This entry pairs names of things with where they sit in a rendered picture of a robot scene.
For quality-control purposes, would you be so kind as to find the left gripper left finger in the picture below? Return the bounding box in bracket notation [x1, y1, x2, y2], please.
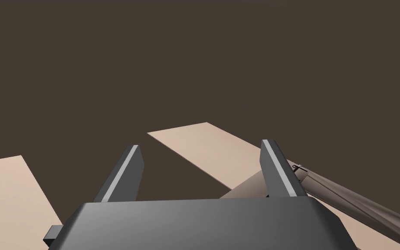
[93, 145, 145, 203]

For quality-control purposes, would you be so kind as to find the grey-brown door leaf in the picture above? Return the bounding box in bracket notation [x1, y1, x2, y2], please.
[286, 159, 400, 249]

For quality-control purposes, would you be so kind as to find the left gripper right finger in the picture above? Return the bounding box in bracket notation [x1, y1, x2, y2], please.
[259, 139, 308, 198]

